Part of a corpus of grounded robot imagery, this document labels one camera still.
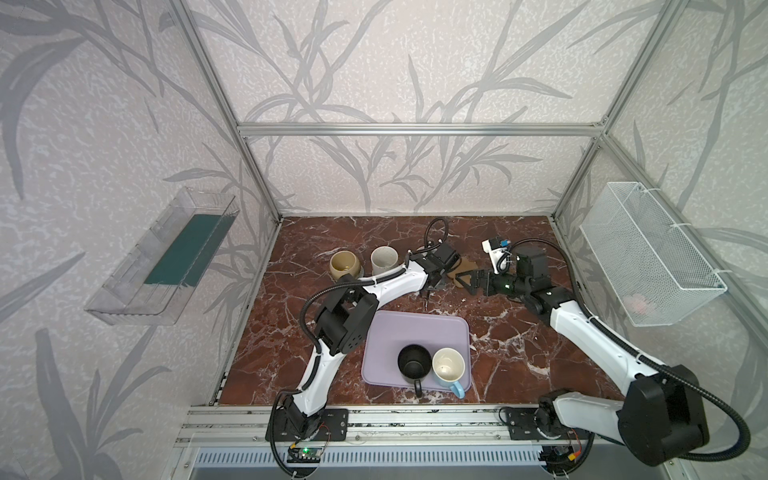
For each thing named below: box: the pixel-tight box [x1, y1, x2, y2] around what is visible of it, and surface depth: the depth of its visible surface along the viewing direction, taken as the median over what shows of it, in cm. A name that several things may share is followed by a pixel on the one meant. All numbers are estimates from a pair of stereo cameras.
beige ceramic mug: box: [329, 250, 361, 281], surface depth 98 cm
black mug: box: [397, 344, 432, 398], surface depth 78 cm
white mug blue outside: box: [432, 347, 466, 399], surface depth 77 cm
